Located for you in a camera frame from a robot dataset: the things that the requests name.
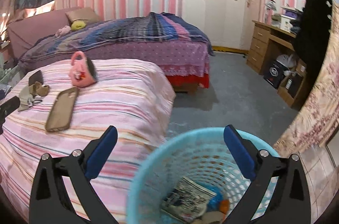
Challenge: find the black patterned magazine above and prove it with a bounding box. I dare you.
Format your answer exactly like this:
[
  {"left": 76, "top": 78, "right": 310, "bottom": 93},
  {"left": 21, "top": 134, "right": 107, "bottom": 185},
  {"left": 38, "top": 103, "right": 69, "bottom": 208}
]
[{"left": 160, "top": 176, "right": 217, "bottom": 223}]

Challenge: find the small orange fruit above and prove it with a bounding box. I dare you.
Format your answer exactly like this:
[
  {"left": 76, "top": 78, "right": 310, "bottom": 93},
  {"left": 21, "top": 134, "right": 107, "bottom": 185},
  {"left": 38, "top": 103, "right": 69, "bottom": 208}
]
[{"left": 218, "top": 199, "right": 230, "bottom": 215}]

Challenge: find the blue plastic trash basket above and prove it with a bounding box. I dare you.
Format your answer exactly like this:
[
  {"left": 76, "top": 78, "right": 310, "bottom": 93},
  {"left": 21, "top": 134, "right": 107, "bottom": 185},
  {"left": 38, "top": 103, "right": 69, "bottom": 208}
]
[{"left": 125, "top": 126, "right": 282, "bottom": 224}]

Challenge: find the beige folded cloth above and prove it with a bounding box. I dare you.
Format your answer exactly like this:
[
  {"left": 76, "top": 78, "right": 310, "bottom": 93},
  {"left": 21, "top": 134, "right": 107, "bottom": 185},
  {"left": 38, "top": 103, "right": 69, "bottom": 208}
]
[{"left": 18, "top": 86, "right": 35, "bottom": 112}]

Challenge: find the brown crumpled sock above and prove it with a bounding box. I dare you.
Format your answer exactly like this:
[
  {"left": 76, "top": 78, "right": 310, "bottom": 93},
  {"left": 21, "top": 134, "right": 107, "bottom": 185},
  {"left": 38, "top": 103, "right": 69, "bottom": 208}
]
[{"left": 32, "top": 82, "right": 50, "bottom": 97}]

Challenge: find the black wallet case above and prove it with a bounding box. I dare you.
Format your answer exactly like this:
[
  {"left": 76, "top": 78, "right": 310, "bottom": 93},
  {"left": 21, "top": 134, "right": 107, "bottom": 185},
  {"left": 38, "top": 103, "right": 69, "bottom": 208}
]
[{"left": 28, "top": 70, "right": 44, "bottom": 86}]

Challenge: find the pink striped bed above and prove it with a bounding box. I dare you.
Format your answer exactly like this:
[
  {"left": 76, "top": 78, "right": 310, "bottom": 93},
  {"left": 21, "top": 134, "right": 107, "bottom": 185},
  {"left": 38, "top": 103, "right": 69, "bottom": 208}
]
[{"left": 1, "top": 59, "right": 175, "bottom": 223}]

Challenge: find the brown phone case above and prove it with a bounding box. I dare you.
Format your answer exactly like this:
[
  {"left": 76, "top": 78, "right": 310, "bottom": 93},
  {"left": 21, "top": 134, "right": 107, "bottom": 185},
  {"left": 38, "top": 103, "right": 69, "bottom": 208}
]
[{"left": 45, "top": 87, "right": 79, "bottom": 133}]

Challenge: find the mauve headboard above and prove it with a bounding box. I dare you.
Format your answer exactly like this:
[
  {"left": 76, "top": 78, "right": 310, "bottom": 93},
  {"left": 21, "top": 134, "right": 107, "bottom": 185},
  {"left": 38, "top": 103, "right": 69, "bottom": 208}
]
[{"left": 7, "top": 7, "right": 79, "bottom": 59}]

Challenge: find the pink piggy bank toy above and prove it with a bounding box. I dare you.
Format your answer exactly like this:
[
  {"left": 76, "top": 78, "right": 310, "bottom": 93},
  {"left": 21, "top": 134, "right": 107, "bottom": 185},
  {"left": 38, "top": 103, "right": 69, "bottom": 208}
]
[{"left": 69, "top": 51, "right": 98, "bottom": 88}]

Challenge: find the floral curtain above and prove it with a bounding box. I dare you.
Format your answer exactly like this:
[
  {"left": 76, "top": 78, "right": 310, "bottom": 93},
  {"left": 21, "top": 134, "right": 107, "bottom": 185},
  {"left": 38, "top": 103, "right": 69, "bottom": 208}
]
[{"left": 274, "top": 1, "right": 339, "bottom": 157}]

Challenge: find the pink plush toy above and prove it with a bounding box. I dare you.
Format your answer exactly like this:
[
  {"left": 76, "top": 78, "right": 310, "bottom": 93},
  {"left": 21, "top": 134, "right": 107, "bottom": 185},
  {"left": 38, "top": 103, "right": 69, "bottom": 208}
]
[{"left": 55, "top": 26, "right": 71, "bottom": 38}]

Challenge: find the yellow plush toy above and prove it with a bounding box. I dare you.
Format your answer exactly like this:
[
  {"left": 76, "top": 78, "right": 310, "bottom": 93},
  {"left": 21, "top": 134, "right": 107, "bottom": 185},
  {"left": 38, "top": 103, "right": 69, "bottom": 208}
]
[{"left": 71, "top": 20, "right": 86, "bottom": 31}]

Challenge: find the brown pillow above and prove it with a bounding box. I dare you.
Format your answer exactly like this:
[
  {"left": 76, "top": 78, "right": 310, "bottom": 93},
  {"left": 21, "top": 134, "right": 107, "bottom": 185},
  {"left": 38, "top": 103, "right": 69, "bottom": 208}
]
[{"left": 65, "top": 7, "right": 102, "bottom": 24}]

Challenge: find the wooden desk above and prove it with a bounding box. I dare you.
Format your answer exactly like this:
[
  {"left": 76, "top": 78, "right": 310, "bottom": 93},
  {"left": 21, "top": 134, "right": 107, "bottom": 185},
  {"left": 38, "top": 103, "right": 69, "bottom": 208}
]
[{"left": 246, "top": 21, "right": 308, "bottom": 109}]

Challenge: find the purple blanket bed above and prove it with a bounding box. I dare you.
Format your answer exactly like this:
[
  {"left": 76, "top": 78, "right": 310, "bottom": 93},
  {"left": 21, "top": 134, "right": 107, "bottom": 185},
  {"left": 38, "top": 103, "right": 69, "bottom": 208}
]
[{"left": 18, "top": 12, "right": 213, "bottom": 89}]

